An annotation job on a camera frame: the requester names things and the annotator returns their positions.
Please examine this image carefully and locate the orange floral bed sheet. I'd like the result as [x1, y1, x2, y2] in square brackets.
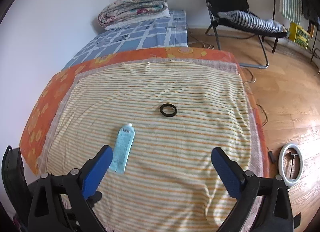
[19, 46, 270, 178]

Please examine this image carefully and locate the teal sachet packet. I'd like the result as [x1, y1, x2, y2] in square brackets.
[110, 123, 136, 174]

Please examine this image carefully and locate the striped yellow towel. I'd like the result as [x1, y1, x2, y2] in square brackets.
[46, 61, 253, 232]

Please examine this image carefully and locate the fringed beige blanket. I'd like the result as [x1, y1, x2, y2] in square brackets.
[37, 57, 264, 232]

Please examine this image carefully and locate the yellow plastic crate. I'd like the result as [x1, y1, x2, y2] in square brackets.
[289, 22, 310, 49]

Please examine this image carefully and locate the striped pillow on chair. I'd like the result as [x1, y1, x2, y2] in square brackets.
[218, 10, 287, 34]

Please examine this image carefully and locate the blue checkered bed sheet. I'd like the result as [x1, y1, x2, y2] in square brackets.
[65, 10, 188, 69]

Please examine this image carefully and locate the black folding chair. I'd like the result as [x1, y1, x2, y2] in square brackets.
[205, 0, 288, 69]

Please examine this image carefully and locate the green striped hanging towel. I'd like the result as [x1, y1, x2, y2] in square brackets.
[281, 0, 303, 25]

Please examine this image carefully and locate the folded floral quilt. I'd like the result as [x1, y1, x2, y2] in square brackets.
[98, 0, 170, 29]

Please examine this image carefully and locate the white ring light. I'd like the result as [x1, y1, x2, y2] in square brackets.
[278, 143, 304, 188]

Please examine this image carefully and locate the black hair tie ring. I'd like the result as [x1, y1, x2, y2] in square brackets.
[159, 103, 178, 118]

